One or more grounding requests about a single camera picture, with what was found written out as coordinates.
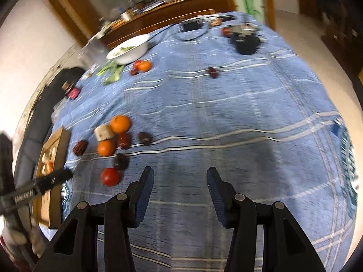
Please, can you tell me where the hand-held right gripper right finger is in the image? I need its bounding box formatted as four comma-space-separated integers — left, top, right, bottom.
206, 167, 326, 272

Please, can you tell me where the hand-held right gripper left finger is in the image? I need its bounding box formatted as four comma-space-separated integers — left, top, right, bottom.
32, 166, 154, 272

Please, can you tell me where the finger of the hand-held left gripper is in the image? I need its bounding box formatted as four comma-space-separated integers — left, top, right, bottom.
32, 168, 73, 195

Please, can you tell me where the wooden tray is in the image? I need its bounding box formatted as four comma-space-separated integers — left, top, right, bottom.
32, 127, 71, 229

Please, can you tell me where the brown ribbed dried fruit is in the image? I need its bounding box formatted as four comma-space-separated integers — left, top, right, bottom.
73, 140, 88, 156

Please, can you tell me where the person's left hand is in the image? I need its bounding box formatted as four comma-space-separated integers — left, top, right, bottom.
2, 218, 44, 257

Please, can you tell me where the dark brown dried fruit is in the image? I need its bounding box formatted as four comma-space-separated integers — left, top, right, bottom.
138, 131, 153, 146
113, 153, 129, 171

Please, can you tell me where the dark grey sofa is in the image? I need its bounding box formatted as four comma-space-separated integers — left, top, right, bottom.
13, 67, 86, 233

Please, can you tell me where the beige square block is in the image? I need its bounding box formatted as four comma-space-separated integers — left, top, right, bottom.
94, 124, 114, 141

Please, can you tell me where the blue striped blanket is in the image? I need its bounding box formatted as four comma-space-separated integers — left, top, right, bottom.
37, 11, 358, 272

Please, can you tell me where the small pink label bottle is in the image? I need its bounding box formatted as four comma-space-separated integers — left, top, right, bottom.
62, 81, 80, 100

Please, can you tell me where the green leafy vegetable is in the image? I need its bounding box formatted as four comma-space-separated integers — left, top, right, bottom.
96, 61, 125, 86
113, 46, 135, 56

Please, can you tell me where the clear plastic container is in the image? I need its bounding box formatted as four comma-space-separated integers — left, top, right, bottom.
78, 32, 111, 71

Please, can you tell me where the white bowl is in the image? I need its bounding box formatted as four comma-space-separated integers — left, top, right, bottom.
106, 34, 150, 65

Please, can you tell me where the black power adapter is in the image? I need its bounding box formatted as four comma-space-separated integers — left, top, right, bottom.
182, 18, 204, 32

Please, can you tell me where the wooden cabinet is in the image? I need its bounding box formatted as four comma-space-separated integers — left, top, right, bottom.
37, 0, 236, 50

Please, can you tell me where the black camera device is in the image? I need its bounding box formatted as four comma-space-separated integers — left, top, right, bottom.
230, 32, 262, 56

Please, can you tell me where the black adapter with cable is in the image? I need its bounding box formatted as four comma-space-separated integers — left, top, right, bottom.
147, 20, 211, 49

